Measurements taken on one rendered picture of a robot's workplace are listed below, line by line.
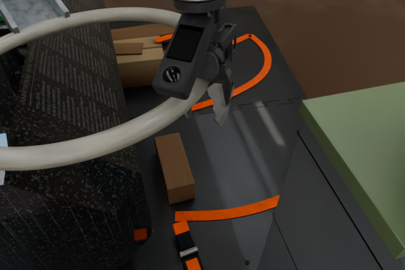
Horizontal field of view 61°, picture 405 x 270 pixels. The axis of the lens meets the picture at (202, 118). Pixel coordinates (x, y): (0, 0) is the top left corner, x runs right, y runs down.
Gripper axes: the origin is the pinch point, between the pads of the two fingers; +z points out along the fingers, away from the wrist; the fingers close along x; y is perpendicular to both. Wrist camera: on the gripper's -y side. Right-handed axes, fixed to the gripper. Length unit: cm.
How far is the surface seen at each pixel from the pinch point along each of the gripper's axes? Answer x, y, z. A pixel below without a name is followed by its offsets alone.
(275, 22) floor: 33, 206, 78
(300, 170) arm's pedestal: -15.9, 15.3, 23.3
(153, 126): 1.5, -11.5, -7.4
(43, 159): 11.2, -21.3, -7.4
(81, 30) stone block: 65, 44, 13
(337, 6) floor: -7, 250, 79
